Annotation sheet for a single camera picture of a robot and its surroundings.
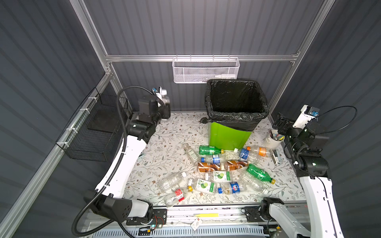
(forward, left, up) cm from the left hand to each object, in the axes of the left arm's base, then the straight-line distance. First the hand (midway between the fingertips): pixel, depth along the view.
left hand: (162, 103), depth 71 cm
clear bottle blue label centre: (-14, -27, -34) cm, 46 cm away
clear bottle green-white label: (-11, -14, -33) cm, 37 cm away
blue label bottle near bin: (-12, -47, -33) cm, 59 cm away
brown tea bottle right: (-19, -37, -33) cm, 53 cm away
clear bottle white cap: (-26, -1, -34) cm, 43 cm away
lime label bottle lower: (-29, -19, -36) cm, 49 cm away
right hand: (-15, -56, +2) cm, 58 cm away
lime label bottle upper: (-24, -29, -34) cm, 51 cm away
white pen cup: (-7, -64, -26) cm, 69 cm away
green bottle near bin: (-8, -25, -33) cm, 42 cm away
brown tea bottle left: (-19, -22, -34) cm, 44 cm away
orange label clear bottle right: (-10, -58, -34) cm, 68 cm away
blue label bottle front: (-31, -35, -33) cm, 57 cm away
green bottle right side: (-25, -51, -33) cm, 66 cm away
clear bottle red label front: (-33, -5, -34) cm, 48 cm away
